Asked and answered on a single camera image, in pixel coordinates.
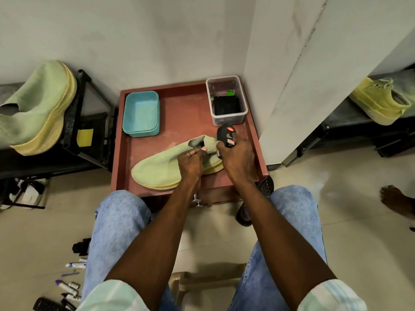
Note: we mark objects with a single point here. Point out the person's left leg blue jeans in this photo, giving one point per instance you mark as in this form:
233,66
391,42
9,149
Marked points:
116,236

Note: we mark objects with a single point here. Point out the black sandal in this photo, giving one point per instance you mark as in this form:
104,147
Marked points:
243,216

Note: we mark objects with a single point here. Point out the light green knit shoe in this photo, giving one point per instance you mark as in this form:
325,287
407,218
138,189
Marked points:
168,166

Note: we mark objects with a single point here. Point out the person's left hand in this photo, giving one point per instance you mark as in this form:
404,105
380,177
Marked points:
190,165

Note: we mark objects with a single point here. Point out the red-brown wooden tray table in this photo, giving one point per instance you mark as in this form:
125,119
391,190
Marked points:
184,126

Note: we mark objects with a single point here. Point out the person's left forearm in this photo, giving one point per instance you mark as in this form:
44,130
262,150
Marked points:
155,242

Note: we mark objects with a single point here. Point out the beige plastic stool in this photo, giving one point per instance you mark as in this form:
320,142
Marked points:
201,285

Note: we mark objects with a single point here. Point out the group of white tubes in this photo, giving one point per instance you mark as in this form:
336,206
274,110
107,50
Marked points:
69,285

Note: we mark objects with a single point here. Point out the metal clamp screw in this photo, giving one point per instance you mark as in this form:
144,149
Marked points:
196,200

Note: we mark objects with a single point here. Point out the person's right forearm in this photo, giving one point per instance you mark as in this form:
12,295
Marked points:
275,242

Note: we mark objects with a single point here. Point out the black metal bench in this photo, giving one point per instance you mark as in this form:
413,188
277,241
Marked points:
363,129

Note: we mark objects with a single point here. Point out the person's right leg blue jeans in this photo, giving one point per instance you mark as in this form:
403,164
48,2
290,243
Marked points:
285,229

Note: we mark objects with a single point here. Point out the black cylindrical bottle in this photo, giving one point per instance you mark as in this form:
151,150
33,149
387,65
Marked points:
48,304

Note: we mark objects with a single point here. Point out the white and black shoe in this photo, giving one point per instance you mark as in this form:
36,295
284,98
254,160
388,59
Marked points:
26,194

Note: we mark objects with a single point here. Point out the black handheld tool red label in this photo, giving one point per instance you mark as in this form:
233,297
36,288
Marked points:
226,135

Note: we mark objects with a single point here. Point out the large green shoe yellow sole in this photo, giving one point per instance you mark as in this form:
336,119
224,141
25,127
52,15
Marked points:
39,106

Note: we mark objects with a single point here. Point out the person's leg blue jeans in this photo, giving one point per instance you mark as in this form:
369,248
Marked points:
285,229
116,236

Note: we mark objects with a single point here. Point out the person's right fingers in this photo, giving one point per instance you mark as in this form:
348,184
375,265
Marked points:
223,150

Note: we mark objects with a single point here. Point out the black metal rack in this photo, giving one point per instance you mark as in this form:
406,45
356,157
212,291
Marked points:
87,126

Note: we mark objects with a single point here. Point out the person's right hand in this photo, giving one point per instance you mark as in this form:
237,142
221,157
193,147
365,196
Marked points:
236,158

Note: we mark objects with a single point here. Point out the yellow-green shoe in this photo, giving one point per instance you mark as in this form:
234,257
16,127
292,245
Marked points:
379,100

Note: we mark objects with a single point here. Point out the yellow sticky note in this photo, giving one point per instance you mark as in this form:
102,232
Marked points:
85,137

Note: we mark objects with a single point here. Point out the black box in container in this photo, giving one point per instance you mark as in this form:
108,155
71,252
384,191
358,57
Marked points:
227,105

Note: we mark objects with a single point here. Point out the person's left thumb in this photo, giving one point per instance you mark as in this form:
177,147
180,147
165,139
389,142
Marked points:
200,149

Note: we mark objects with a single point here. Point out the teal plastic tray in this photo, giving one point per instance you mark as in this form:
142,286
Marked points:
141,113

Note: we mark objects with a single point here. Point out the black small device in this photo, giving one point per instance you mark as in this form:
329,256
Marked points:
81,246

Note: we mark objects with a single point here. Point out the clear plastic container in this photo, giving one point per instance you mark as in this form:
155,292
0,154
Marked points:
226,101

